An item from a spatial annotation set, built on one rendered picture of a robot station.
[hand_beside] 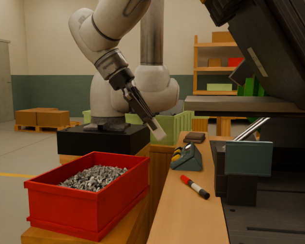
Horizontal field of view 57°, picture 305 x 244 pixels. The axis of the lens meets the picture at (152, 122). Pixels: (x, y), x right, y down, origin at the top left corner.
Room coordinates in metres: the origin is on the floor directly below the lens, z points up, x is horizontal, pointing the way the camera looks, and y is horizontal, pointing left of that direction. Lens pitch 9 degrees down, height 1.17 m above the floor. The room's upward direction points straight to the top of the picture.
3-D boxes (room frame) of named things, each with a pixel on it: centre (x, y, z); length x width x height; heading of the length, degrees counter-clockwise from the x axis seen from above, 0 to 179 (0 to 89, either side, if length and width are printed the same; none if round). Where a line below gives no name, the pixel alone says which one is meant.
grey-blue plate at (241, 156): (0.58, -0.20, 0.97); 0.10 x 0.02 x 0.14; 81
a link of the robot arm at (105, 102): (1.28, 0.19, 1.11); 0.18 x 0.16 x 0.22; 89
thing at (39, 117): (6.38, 2.38, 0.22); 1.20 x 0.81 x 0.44; 74
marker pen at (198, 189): (0.67, -0.10, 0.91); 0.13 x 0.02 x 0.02; 19
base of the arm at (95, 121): (1.26, 0.21, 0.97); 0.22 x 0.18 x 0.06; 174
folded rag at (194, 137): (1.20, -0.18, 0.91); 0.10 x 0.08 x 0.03; 158
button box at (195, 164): (0.88, -0.11, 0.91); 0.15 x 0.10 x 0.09; 171
